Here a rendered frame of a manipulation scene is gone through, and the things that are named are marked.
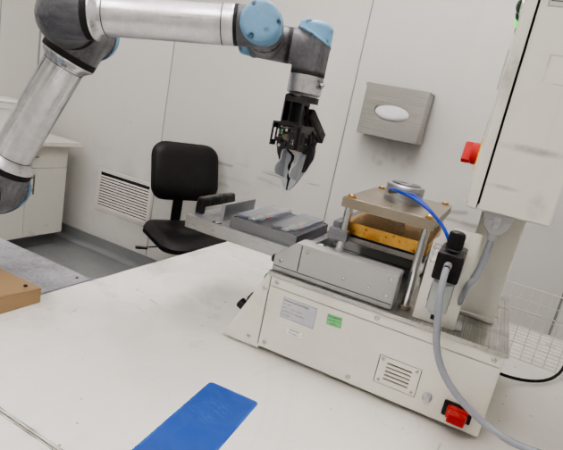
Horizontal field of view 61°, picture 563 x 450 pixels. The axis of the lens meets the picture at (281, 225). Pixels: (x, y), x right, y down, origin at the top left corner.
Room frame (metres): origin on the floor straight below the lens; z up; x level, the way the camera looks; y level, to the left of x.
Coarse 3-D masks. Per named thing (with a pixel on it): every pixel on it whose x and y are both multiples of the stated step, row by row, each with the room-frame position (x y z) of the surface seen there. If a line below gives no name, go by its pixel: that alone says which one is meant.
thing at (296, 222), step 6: (300, 216) 1.15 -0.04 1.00; (306, 216) 1.16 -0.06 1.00; (312, 216) 1.18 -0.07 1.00; (276, 222) 1.03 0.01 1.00; (282, 222) 1.05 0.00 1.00; (288, 222) 1.06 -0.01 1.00; (294, 222) 1.07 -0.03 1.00; (300, 222) 1.08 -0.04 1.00; (306, 222) 1.09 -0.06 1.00; (312, 222) 1.11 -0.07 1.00; (288, 228) 1.01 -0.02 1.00; (294, 228) 1.02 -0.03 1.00
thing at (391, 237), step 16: (352, 224) 0.94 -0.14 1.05; (368, 224) 0.95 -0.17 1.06; (384, 224) 0.98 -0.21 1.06; (400, 224) 0.99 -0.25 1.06; (352, 240) 0.94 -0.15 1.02; (368, 240) 0.93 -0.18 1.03; (384, 240) 0.91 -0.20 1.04; (400, 240) 0.90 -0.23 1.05; (416, 240) 0.89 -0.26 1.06; (432, 240) 0.92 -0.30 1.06; (400, 256) 0.90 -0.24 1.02
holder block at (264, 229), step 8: (232, 216) 1.05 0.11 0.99; (288, 216) 1.16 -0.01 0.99; (232, 224) 1.04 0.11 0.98; (240, 224) 1.04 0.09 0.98; (248, 224) 1.03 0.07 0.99; (256, 224) 1.02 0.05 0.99; (264, 224) 1.03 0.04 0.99; (272, 224) 1.05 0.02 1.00; (320, 224) 1.14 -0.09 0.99; (248, 232) 1.03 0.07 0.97; (256, 232) 1.02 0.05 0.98; (264, 232) 1.01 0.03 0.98; (272, 232) 1.01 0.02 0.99; (280, 232) 1.00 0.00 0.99; (304, 232) 1.03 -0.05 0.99; (312, 232) 1.07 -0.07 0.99; (320, 232) 1.12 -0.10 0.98; (280, 240) 1.00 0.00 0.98; (288, 240) 0.99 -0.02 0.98; (296, 240) 0.98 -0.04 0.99
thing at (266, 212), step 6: (252, 210) 1.11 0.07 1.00; (258, 210) 1.12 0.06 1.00; (264, 210) 1.13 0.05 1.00; (270, 210) 1.15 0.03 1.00; (276, 210) 1.16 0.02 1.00; (282, 210) 1.18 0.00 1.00; (288, 210) 1.19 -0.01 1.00; (252, 216) 1.05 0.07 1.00; (258, 216) 1.06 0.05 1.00; (264, 216) 1.07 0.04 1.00
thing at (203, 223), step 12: (228, 204) 1.09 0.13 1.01; (240, 204) 1.15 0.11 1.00; (252, 204) 1.21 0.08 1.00; (192, 216) 1.07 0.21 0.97; (204, 216) 1.09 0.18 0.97; (216, 216) 1.12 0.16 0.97; (228, 216) 1.10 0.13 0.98; (192, 228) 1.07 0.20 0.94; (204, 228) 1.06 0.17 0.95; (216, 228) 1.05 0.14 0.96; (228, 228) 1.04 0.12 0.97; (228, 240) 1.03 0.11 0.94; (240, 240) 1.02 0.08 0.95; (252, 240) 1.01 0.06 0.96; (264, 240) 1.00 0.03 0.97; (312, 240) 1.07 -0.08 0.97; (324, 240) 1.11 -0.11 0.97; (264, 252) 1.00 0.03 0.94; (276, 252) 0.99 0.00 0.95
